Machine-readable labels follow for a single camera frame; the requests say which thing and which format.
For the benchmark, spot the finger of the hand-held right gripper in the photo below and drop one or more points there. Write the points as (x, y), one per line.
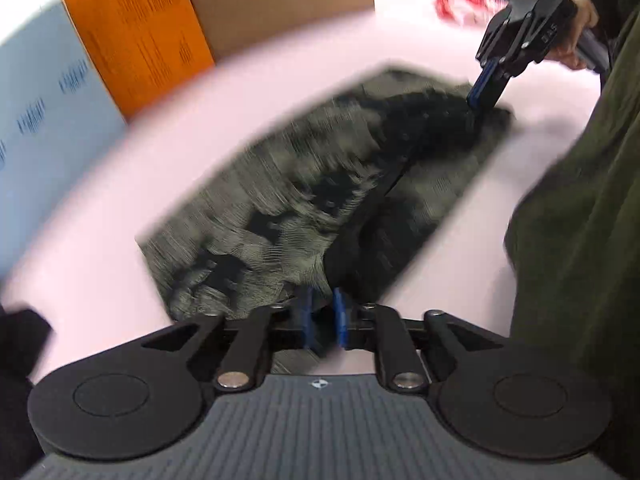
(486, 87)

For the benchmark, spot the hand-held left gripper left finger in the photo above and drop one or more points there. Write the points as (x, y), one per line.
(305, 321)

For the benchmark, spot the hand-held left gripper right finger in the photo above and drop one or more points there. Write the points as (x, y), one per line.
(341, 321)

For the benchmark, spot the black beige lace-patterned garment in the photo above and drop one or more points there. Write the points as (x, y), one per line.
(300, 185)

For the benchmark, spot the person's right hand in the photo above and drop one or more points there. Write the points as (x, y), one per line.
(585, 10)

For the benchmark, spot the person's green clothed torso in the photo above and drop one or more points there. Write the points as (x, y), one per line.
(580, 260)

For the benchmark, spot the brown cardboard box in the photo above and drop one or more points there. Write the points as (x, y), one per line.
(280, 0)

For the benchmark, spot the black garment with grey collar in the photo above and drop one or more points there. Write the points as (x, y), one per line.
(20, 385)

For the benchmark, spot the light blue cardboard box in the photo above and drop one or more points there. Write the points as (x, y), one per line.
(50, 135)

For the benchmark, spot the orange cardboard box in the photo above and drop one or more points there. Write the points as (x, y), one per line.
(140, 35)

